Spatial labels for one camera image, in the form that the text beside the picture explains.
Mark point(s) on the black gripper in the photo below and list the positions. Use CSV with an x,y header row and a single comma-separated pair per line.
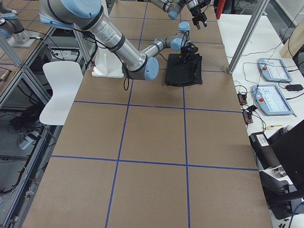
x,y
195,12
185,51

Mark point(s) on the black graphic t-shirt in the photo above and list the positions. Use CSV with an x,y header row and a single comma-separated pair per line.
x,y
180,73

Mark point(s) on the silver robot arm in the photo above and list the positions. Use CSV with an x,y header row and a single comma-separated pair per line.
x,y
89,16
173,9

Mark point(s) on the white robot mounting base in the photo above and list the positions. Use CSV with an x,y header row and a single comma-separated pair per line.
x,y
107,64

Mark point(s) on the far teach pendant tablet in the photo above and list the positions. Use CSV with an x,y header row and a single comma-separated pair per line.
x,y
274,70

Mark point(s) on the teach pendant tablet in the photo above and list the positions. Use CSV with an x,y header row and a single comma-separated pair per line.
x,y
270,100
274,70

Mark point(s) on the near teach pendant tablet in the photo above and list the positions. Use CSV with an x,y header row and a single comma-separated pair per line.
x,y
270,100

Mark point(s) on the black computer mouse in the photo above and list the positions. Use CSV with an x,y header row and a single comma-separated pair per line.
x,y
295,87

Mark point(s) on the white plastic chair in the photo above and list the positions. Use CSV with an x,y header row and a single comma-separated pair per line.
x,y
65,78

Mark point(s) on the black printer device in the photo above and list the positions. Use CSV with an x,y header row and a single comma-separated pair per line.
x,y
273,177

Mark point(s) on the aluminium frame post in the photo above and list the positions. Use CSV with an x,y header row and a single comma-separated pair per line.
x,y
255,17

